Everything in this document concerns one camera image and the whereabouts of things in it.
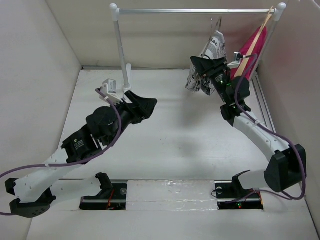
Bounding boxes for wooden hanger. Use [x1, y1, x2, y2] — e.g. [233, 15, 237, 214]
[234, 6, 274, 77]

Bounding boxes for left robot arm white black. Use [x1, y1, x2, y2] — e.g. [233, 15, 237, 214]
[1, 88, 158, 219]

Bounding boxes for pink garment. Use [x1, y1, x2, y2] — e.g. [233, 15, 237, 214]
[229, 26, 268, 83]

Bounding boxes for newspaper print trousers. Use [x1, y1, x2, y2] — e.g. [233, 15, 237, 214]
[185, 30, 227, 96]

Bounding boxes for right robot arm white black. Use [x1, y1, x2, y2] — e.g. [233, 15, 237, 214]
[190, 56, 307, 202]

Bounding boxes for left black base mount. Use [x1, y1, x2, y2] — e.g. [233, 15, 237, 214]
[79, 181, 128, 211]

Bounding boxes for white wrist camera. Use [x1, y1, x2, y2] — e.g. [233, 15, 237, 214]
[227, 52, 247, 69]
[97, 78, 123, 105]

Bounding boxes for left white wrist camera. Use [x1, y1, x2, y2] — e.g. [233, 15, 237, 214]
[97, 78, 123, 105]

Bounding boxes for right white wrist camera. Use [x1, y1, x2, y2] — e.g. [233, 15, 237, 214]
[227, 52, 247, 69]

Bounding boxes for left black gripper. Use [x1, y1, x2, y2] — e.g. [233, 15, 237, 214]
[106, 91, 157, 148]

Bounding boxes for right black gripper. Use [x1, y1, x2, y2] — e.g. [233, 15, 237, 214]
[191, 55, 231, 103]

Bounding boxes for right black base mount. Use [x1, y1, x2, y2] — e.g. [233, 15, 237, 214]
[211, 183, 264, 211]

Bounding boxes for grey metal hanger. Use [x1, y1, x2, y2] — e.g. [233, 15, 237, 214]
[200, 16, 222, 58]

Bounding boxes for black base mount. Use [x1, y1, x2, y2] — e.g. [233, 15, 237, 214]
[79, 181, 128, 211]
[211, 183, 264, 211]

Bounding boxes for white metal clothes rack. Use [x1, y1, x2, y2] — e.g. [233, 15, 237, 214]
[107, 2, 288, 93]

